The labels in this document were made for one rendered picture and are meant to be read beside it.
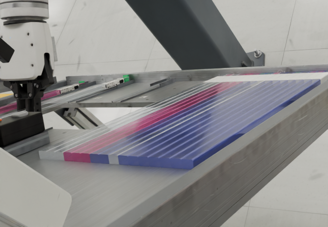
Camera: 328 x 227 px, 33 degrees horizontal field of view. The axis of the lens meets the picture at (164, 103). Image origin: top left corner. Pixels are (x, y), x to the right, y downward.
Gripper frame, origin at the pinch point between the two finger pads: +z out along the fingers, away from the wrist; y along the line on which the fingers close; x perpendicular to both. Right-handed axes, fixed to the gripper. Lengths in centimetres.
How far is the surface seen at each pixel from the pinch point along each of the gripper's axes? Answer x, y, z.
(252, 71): 29.6, 29.8, -5.4
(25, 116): -17.3, 18.0, -0.1
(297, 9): 134, 1, -29
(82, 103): 11.1, 2.7, -0.4
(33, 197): -49, 53, 1
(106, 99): 13.7, 6.4, -1.0
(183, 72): 29.5, 14.4, -5.7
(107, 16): 138, -94, -35
